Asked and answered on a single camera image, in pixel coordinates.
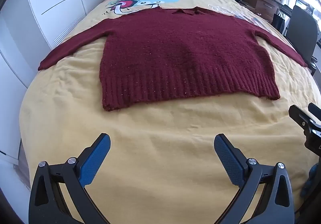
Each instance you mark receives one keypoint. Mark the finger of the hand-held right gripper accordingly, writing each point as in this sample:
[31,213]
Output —
[297,114]
[315,113]

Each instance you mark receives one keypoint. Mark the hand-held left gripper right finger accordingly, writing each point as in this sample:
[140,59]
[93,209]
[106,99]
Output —
[229,161]

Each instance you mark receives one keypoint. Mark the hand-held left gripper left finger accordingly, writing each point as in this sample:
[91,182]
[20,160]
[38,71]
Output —
[96,158]

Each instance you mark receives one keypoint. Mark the maroon knit sweater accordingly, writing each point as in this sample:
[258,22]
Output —
[175,58]

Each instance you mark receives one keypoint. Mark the person's right hand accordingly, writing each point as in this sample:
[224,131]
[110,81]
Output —
[314,176]

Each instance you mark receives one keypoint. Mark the yellow printed blanket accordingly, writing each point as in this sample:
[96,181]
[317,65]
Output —
[163,133]

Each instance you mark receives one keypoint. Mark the grey office chair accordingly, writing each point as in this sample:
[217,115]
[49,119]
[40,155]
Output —
[301,33]

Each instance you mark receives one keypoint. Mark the black tote bag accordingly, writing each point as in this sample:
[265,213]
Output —
[279,21]

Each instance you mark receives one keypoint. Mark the wooden drawer cabinet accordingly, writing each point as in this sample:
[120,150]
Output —
[263,0]

